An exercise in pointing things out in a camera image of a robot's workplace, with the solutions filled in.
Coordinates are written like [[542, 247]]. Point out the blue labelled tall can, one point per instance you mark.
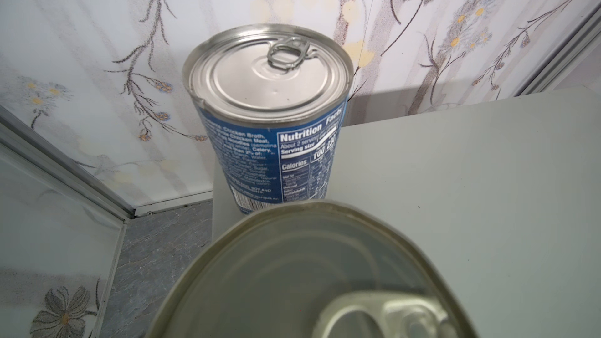
[[272, 98]]

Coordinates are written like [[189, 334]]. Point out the dark labelled tall can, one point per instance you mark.
[[311, 269]]

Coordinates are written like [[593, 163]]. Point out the grey metal cabinet box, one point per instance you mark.
[[502, 198]]

